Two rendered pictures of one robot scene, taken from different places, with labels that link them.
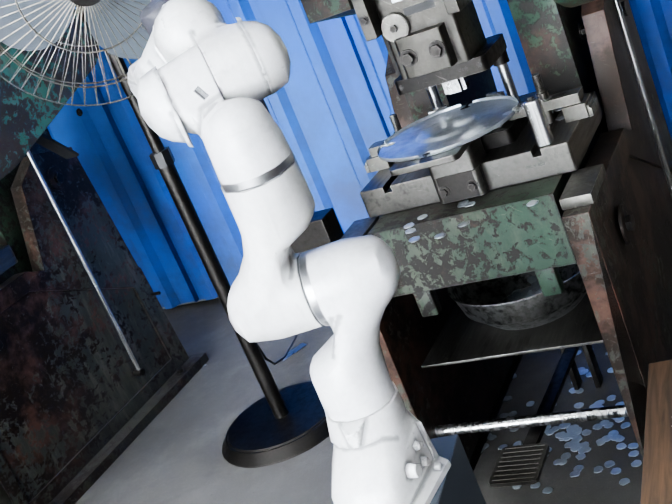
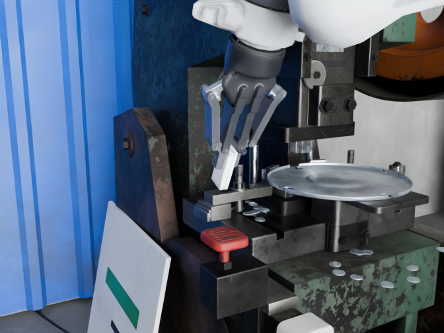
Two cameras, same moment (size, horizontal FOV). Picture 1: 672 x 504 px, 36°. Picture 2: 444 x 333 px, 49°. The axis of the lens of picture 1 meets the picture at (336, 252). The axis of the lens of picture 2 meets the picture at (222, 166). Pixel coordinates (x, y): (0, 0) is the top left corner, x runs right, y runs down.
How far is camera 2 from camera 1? 184 cm
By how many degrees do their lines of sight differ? 59
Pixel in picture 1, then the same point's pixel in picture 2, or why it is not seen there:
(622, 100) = not seen: hidden behind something
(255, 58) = not seen: outside the picture
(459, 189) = (353, 238)
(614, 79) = not seen: hidden behind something
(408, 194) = (296, 242)
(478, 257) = (376, 304)
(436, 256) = (346, 306)
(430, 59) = (341, 111)
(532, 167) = (391, 222)
